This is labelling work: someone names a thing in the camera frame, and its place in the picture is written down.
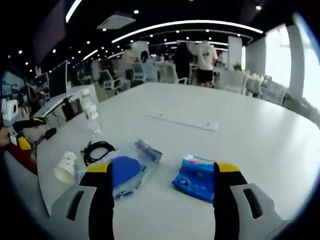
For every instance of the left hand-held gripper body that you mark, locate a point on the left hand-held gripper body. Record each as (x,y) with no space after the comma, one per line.
(10,110)

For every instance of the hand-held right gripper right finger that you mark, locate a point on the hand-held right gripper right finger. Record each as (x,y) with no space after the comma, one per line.
(225,200)

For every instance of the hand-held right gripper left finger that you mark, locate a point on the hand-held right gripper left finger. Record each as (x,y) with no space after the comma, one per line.
(100,200)

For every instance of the blue tissue packet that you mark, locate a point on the blue tissue packet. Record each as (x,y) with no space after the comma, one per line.
(192,180)

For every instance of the clear bag with blue pad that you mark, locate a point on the clear bag with blue pad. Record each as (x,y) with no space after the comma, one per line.
(127,170)

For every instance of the white paper cup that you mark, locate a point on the white paper cup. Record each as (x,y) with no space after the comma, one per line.
(66,165)

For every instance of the clear plastic water bottle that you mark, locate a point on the clear plastic water bottle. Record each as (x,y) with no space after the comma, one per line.
(90,112)

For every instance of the person's left hand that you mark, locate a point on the person's left hand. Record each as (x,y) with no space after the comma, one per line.
(4,137)

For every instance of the person's red shirt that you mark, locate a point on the person's red shirt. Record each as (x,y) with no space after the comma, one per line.
(22,157)

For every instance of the dark rounded object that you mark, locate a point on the dark rounded object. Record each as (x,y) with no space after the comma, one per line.
(50,133)

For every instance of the white side desk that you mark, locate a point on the white side desk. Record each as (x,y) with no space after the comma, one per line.
(53,105)

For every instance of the white table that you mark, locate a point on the white table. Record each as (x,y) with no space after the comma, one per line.
(225,150)

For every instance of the computer monitor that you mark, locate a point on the computer monitor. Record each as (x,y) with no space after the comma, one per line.
(58,80)

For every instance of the white office chair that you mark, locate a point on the white office chair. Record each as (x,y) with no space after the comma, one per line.
(233,81)
(111,81)
(138,72)

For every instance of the ceiling air conditioner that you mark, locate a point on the ceiling air conditioner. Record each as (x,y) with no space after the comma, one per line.
(116,22)

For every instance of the potted plant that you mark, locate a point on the potted plant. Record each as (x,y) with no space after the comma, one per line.
(237,67)

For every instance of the curved ceiling light strip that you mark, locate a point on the curved ceiling light strip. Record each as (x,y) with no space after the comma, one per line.
(187,23)

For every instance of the blue wall poster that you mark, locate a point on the blue wall poster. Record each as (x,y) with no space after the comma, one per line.
(12,85)

